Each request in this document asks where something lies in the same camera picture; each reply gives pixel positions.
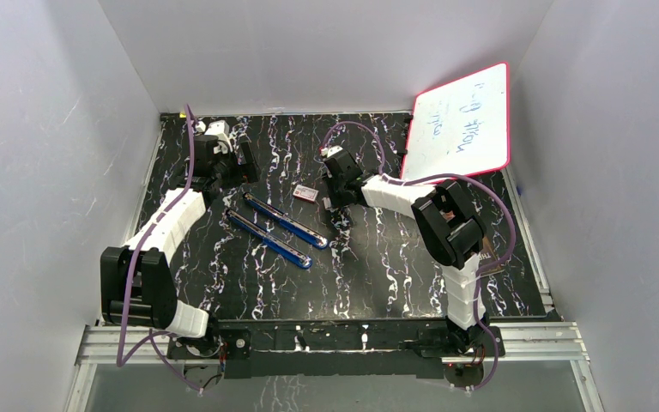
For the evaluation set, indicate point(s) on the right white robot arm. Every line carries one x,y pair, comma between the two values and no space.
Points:
451,230

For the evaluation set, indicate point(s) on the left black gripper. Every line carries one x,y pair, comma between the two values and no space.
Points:
250,171

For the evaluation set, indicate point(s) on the blue stapler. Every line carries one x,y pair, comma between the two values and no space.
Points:
307,234
293,255

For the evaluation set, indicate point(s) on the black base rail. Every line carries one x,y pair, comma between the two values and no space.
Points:
428,348

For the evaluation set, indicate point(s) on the red white staple box sleeve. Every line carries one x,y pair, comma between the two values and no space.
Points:
305,193

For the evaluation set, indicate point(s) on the pink framed whiteboard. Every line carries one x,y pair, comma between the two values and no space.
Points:
462,127

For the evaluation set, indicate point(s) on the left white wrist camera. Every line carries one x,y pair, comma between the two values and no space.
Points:
216,132

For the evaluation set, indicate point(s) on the dark brown book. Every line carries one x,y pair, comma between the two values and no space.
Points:
489,255

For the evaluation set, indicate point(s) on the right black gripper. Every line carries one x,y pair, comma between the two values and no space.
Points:
335,202

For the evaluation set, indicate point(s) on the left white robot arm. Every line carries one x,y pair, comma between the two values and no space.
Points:
136,282

